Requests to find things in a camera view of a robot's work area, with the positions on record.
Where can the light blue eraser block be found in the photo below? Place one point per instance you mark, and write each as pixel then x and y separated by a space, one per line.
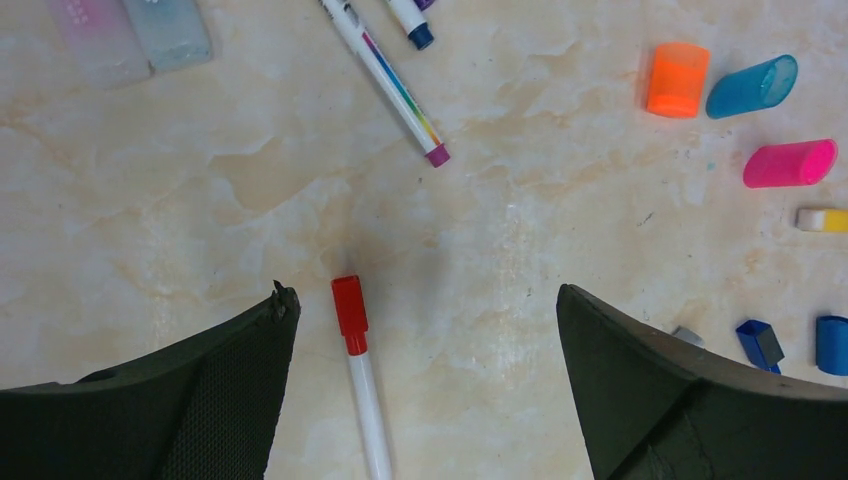
pixel 172 33

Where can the grey marker cap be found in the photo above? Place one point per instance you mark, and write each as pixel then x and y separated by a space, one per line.
pixel 684 334

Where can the pink eraser block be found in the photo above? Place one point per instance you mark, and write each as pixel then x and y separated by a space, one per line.
pixel 101 38

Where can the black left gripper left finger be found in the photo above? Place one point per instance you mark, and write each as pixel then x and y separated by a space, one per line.
pixel 206 407

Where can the yellow pen cap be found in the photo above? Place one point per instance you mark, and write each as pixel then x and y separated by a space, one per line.
pixel 822 220

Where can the pink highlighter cap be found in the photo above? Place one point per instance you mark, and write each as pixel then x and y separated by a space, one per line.
pixel 790 165

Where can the orange highlighter cap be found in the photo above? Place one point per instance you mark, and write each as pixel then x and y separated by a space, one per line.
pixel 677 78

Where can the white marker with pink band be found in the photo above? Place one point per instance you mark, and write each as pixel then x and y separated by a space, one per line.
pixel 355 34

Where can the dark blue marker cap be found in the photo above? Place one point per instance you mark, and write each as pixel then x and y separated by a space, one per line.
pixel 760 344

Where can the blue capped whiteboard marker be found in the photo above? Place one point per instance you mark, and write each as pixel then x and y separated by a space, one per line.
pixel 353 326

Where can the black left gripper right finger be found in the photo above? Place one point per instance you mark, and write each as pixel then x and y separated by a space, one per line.
pixel 651 406

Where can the blue highlighter cap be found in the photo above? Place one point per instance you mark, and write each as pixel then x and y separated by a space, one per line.
pixel 755 88

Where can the purple whiteboard marker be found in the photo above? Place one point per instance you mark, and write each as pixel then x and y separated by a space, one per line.
pixel 412 22

